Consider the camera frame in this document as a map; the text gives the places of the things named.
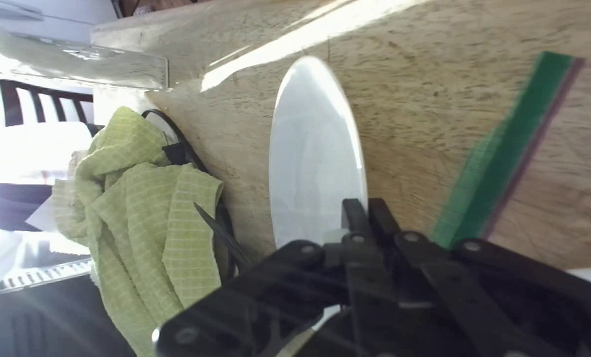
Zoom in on black tongs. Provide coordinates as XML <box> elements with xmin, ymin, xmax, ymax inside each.
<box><xmin>140</xmin><ymin>108</ymin><xmax>251</xmax><ymax>284</ymax></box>

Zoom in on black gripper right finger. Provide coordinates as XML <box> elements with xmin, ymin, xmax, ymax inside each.
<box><xmin>368</xmin><ymin>199</ymin><xmax>591</xmax><ymax>357</ymax></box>

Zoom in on green cloth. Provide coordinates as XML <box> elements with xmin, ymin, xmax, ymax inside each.
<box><xmin>53</xmin><ymin>108</ymin><xmax>220</xmax><ymax>357</ymax></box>

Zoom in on green zip bag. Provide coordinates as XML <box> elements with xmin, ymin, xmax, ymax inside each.
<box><xmin>430</xmin><ymin>52</ymin><xmax>585</xmax><ymax>249</ymax></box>

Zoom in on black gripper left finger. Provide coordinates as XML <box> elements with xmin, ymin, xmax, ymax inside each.
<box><xmin>150</xmin><ymin>197</ymin><xmax>376</xmax><ymax>357</ymax></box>

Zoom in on white plate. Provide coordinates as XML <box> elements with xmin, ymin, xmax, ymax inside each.
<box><xmin>267</xmin><ymin>56</ymin><xmax>368</xmax><ymax>247</ymax></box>

